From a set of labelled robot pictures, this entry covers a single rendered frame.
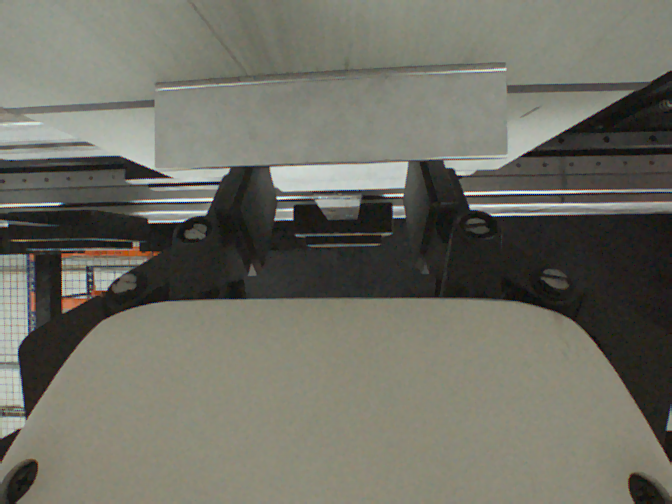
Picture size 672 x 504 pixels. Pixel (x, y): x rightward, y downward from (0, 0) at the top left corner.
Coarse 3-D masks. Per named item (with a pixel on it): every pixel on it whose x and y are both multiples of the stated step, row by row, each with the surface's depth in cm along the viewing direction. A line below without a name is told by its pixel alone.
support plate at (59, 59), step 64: (0, 0) 5; (64, 0) 5; (128, 0) 5; (192, 0) 5; (256, 0) 5; (320, 0) 5; (384, 0) 5; (448, 0) 5; (512, 0) 5; (576, 0) 5; (640, 0) 5; (0, 64) 7; (64, 64) 7; (128, 64) 7; (192, 64) 7; (256, 64) 7; (320, 64) 7; (384, 64) 7; (448, 64) 7; (512, 64) 7; (576, 64) 7; (640, 64) 7; (64, 128) 10; (128, 128) 10; (512, 128) 11
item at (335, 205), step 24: (312, 192) 21; (336, 192) 21; (360, 192) 21; (312, 216) 37; (336, 216) 33; (360, 216) 36; (384, 216) 36; (312, 240) 38; (336, 240) 37; (360, 240) 37
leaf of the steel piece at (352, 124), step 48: (192, 96) 7; (240, 96) 7; (288, 96) 7; (336, 96) 7; (384, 96) 7; (432, 96) 7; (480, 96) 7; (192, 144) 7; (240, 144) 7; (288, 144) 7; (336, 144) 7; (384, 144) 7; (432, 144) 7; (480, 144) 7
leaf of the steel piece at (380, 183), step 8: (280, 184) 18; (288, 184) 18; (296, 184) 18; (304, 184) 18; (312, 184) 18; (320, 184) 19; (328, 184) 19; (336, 184) 19; (344, 184) 19; (352, 184) 19; (360, 184) 19; (368, 184) 19; (376, 184) 19; (384, 184) 19; (392, 184) 19; (400, 184) 19
